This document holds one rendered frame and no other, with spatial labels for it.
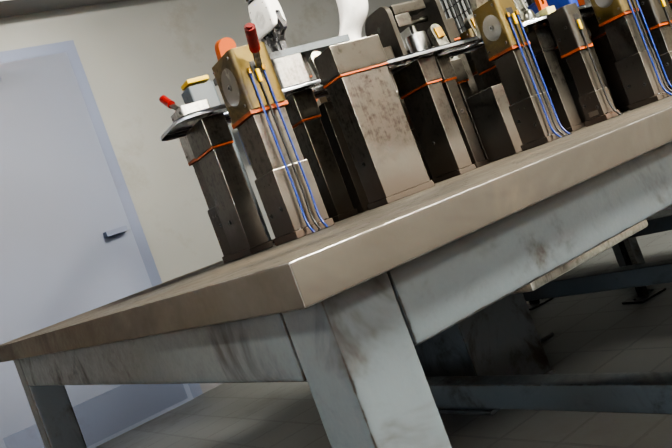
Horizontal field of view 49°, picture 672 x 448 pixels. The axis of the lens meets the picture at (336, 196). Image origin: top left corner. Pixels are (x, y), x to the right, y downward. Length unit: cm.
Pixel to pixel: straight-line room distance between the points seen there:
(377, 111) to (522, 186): 76
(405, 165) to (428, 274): 79
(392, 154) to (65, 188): 305
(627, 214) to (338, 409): 45
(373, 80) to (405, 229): 88
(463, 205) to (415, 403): 19
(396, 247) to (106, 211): 377
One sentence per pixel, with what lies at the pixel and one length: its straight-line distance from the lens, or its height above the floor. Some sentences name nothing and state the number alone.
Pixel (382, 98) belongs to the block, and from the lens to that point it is 151.
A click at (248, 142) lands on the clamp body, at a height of 90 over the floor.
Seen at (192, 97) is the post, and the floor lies 111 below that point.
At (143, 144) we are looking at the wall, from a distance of 458.
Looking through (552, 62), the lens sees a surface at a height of 89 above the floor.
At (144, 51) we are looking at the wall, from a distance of 479.
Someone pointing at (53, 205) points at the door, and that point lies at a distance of 431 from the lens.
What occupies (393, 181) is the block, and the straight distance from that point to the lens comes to 148.
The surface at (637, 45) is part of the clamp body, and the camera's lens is 198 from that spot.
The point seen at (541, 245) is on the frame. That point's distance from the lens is 84.
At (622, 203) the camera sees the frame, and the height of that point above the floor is 61.
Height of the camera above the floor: 73
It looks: 1 degrees up
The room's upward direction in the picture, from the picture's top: 20 degrees counter-clockwise
